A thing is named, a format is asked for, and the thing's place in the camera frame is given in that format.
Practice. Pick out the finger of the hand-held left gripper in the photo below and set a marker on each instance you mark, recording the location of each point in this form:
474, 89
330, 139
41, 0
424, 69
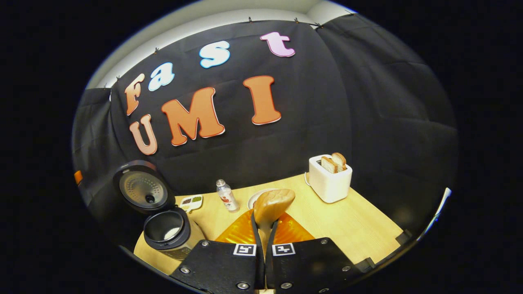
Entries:
78, 177

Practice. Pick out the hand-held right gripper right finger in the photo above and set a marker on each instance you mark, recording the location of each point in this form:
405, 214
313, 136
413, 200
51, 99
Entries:
310, 265

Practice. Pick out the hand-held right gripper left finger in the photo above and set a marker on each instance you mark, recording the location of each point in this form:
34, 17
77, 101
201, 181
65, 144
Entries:
220, 265

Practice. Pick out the dark grey rice cooker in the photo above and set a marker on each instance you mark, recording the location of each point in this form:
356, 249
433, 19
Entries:
143, 188

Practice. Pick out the wooden spoon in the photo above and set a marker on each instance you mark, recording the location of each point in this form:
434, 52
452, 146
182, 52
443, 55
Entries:
271, 204

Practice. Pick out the white divided sauce dish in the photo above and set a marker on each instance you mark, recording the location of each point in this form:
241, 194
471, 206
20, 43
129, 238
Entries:
192, 207

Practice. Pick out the small clear plastic bottle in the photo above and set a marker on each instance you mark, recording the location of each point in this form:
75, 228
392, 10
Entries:
226, 198

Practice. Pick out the white round plate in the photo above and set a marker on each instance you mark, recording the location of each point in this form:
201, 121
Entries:
253, 198

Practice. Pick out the white toaster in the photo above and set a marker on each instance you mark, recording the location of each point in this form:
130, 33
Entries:
331, 185

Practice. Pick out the black table clamp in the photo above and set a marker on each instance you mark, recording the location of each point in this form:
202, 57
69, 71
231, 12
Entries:
404, 237

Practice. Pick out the black backdrop cloth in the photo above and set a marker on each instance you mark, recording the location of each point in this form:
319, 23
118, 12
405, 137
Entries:
367, 122

